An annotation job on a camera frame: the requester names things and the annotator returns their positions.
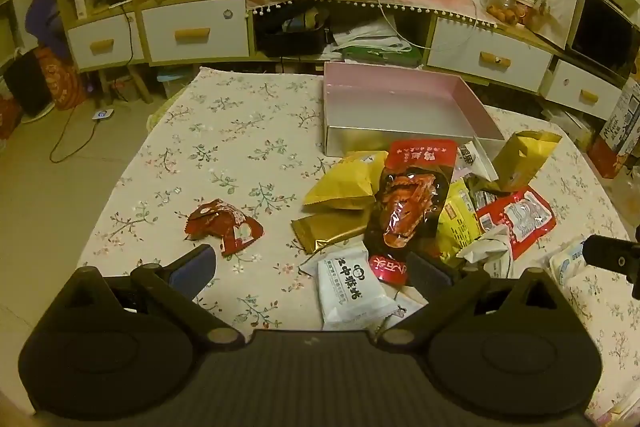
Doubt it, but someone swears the gold foil snack packet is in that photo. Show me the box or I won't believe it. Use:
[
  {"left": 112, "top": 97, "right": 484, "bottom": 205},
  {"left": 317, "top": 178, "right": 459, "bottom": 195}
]
[{"left": 492, "top": 130, "right": 563, "bottom": 192}]

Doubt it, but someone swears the white pale blue snack packet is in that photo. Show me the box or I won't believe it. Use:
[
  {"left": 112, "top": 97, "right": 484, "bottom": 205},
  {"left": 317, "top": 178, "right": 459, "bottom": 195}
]
[{"left": 549, "top": 241, "right": 601, "bottom": 278}]

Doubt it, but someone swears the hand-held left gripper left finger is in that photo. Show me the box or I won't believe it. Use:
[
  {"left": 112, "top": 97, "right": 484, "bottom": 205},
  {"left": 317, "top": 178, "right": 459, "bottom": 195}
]
[{"left": 70, "top": 244, "right": 247, "bottom": 349}]

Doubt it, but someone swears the green bag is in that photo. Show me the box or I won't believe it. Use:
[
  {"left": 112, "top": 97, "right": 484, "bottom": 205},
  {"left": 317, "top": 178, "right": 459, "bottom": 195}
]
[{"left": 345, "top": 44, "right": 425, "bottom": 68}]

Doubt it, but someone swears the gold stick snack packet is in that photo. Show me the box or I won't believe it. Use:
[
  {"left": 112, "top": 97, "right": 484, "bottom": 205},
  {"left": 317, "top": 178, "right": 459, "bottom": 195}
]
[{"left": 291, "top": 209, "right": 371, "bottom": 255}]

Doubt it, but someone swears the black bag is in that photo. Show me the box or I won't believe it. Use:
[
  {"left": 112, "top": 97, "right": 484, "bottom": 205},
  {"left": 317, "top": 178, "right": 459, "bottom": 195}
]
[{"left": 257, "top": 24, "right": 333, "bottom": 58}]

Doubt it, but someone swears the small white cabinet drawer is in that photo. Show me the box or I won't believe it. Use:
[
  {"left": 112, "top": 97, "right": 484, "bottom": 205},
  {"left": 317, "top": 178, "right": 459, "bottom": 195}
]
[{"left": 67, "top": 14, "right": 144, "bottom": 70}]

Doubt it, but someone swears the mustard yellow snack packet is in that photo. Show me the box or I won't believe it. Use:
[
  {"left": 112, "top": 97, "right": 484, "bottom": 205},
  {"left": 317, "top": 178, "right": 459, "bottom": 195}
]
[{"left": 302, "top": 150, "right": 390, "bottom": 212}]

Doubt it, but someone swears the floral tablecloth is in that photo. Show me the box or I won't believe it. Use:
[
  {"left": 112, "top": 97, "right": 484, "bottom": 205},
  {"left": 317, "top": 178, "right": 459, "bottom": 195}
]
[{"left": 75, "top": 67, "right": 640, "bottom": 427}]

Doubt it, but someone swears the pink cardboard box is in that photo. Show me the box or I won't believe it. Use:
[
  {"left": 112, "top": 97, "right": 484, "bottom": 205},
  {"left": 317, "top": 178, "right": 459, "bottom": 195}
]
[{"left": 322, "top": 62, "right": 506, "bottom": 158}]

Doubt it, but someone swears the wooden tv cabinet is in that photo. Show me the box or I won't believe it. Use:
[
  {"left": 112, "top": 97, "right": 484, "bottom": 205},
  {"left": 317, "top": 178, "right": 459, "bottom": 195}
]
[{"left": 52, "top": 0, "right": 640, "bottom": 118}]

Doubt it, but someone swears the white printed packet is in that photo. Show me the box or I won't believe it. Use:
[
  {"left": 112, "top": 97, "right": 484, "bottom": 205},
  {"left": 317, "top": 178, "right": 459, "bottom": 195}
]
[{"left": 459, "top": 141, "right": 501, "bottom": 182}]

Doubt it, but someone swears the small shiny red snack packet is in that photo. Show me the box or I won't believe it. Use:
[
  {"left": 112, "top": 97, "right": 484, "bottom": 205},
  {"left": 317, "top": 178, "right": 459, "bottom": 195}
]
[{"left": 182, "top": 199, "right": 266, "bottom": 258}]

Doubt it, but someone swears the white drawer with round sticker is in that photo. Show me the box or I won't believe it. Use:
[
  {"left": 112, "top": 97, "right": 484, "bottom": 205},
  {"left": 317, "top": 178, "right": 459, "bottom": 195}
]
[{"left": 141, "top": 0, "right": 250, "bottom": 65}]

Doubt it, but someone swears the white black-print snack packet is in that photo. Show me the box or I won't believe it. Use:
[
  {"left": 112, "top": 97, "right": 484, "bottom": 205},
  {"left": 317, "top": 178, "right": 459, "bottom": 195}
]
[{"left": 300, "top": 242, "right": 408, "bottom": 332}]

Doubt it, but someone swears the wide white cabinet drawer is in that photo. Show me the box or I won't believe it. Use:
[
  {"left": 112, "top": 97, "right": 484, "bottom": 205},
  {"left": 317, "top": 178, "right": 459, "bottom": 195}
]
[{"left": 427, "top": 17, "right": 553, "bottom": 92}]

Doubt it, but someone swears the red patterned bag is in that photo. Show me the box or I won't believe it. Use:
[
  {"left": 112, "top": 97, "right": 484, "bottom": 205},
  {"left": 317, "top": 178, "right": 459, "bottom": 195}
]
[{"left": 35, "top": 47, "right": 90, "bottom": 111}]

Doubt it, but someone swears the stack of papers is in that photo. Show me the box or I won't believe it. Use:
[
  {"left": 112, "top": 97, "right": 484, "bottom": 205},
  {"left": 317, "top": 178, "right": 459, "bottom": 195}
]
[{"left": 332, "top": 19, "right": 426, "bottom": 55}]

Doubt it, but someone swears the black microwave oven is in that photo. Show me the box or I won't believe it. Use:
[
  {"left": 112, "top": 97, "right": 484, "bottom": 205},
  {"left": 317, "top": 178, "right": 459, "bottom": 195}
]
[{"left": 567, "top": 0, "right": 640, "bottom": 78}]

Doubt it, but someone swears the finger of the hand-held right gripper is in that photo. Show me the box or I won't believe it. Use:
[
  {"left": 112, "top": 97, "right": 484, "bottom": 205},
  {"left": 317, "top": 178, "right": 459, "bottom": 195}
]
[{"left": 582, "top": 234, "right": 640, "bottom": 300}]

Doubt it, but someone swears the printed carton box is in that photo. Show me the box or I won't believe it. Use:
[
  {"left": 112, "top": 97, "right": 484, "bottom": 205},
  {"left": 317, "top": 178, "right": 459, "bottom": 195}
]
[{"left": 587, "top": 79, "right": 640, "bottom": 178}]

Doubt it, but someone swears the white striped snack packet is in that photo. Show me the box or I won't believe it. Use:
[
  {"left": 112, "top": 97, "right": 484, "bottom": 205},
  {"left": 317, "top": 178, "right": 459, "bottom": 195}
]
[{"left": 457, "top": 227, "right": 516, "bottom": 278}]

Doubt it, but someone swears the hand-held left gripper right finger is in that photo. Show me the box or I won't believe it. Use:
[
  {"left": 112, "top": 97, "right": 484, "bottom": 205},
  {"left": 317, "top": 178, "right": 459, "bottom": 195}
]
[{"left": 376, "top": 251, "right": 559, "bottom": 350}]

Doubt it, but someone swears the red and white snack packet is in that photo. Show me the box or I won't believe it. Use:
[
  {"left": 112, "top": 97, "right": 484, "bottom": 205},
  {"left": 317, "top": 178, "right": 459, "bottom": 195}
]
[{"left": 472, "top": 188, "right": 557, "bottom": 260}]

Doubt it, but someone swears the small white drawer with knob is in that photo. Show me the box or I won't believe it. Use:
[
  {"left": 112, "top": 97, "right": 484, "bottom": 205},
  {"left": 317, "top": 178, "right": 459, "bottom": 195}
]
[{"left": 542, "top": 59, "right": 623, "bottom": 118}]

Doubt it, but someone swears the glass jar of kumquats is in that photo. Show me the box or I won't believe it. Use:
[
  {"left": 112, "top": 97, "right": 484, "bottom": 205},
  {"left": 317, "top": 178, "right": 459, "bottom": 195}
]
[{"left": 482, "top": 0, "right": 527, "bottom": 26}]

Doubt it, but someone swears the large red clear snack packet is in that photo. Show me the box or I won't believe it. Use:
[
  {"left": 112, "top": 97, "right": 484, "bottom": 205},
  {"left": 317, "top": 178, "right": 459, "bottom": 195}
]
[{"left": 364, "top": 139, "right": 460, "bottom": 288}]

